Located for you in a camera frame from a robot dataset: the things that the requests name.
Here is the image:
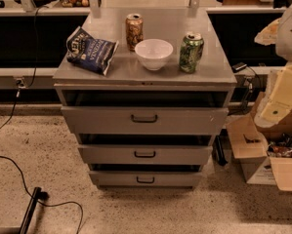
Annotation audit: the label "grey bottom drawer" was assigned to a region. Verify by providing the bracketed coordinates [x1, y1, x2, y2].
[89, 171, 201, 187]

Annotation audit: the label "grey drawer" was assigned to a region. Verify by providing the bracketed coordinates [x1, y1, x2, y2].
[89, 171, 201, 187]
[78, 144, 212, 165]
[62, 106, 228, 136]

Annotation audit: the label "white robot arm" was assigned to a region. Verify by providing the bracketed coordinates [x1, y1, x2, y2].
[254, 4, 292, 128]

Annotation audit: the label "grey top drawer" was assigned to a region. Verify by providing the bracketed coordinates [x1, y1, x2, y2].
[62, 106, 228, 136]

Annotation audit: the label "grey middle drawer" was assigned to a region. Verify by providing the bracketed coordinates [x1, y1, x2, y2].
[78, 144, 212, 165]

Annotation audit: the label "open cardboard box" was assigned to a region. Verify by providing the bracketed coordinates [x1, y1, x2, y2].
[227, 93, 292, 191]

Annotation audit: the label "white bowl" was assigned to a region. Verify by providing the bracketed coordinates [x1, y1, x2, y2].
[135, 39, 174, 71]

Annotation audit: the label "green soda can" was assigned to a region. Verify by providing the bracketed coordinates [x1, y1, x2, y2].
[179, 33, 204, 73]

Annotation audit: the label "blue chip bag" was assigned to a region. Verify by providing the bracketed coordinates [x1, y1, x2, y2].
[66, 26, 118, 75]

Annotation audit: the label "orange soda can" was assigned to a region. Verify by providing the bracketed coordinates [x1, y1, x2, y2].
[125, 14, 144, 51]

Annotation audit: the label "small black device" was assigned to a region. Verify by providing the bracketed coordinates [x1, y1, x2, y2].
[231, 62, 247, 72]

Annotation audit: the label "black metal floor bar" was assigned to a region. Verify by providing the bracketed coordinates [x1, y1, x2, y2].
[0, 186, 43, 234]

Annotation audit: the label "snack packets in box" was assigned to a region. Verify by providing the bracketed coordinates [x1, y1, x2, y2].
[268, 133, 292, 158]

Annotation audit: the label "black floor cable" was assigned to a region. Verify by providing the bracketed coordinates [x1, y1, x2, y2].
[0, 153, 85, 234]

